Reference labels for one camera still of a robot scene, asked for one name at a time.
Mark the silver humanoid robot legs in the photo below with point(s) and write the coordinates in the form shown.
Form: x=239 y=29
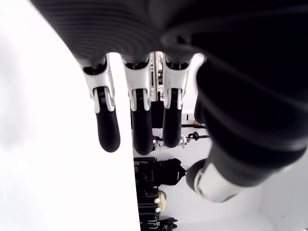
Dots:
x=157 y=143

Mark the tall equipment rack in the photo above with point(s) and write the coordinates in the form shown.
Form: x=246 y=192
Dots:
x=156 y=72

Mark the person in black jacket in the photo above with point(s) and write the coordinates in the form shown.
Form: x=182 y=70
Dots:
x=168 y=172

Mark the black bags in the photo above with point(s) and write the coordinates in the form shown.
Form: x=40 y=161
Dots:
x=168 y=225

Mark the cream plush toy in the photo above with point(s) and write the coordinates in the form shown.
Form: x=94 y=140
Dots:
x=160 y=201

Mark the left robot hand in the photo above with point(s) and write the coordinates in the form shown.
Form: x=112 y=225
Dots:
x=228 y=84

